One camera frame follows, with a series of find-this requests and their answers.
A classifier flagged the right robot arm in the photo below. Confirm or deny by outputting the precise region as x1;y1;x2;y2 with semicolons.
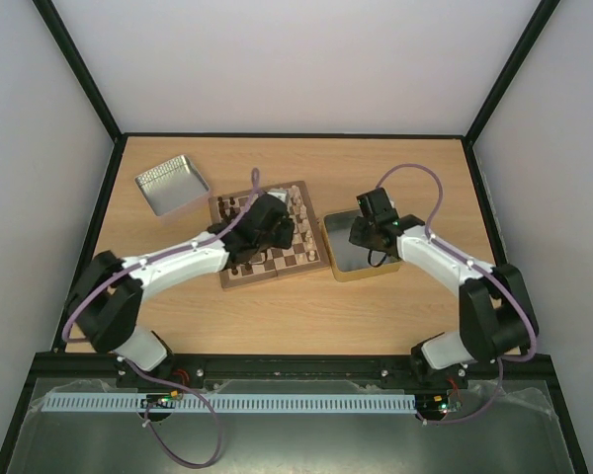
349;215;539;387

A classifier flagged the black enclosure frame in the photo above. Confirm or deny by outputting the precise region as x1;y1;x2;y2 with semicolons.
0;0;587;473

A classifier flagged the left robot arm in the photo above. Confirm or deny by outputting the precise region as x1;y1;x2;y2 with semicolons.
62;189;295;381

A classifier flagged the row of dark chess pieces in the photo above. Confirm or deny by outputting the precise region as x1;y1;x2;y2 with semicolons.
217;197;252;276

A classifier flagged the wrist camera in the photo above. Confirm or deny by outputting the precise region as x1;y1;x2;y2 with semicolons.
357;187;398;225
267;189;290;205

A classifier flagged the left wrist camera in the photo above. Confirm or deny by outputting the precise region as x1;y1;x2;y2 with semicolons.
267;189;290;205

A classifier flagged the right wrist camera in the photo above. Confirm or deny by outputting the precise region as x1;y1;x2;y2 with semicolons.
357;187;398;225

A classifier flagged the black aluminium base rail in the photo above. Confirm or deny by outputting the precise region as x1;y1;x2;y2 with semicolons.
29;351;554;391

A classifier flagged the light blue cable duct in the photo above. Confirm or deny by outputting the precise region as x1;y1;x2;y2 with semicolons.
41;393;416;415

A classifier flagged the wooden chess board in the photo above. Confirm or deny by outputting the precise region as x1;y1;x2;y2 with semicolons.
219;181;329;290

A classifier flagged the silver embossed tin lid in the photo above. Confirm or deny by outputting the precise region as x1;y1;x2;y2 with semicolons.
134;154;212;220

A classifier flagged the gold tin box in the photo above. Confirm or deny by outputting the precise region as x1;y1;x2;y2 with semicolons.
321;208;401;282

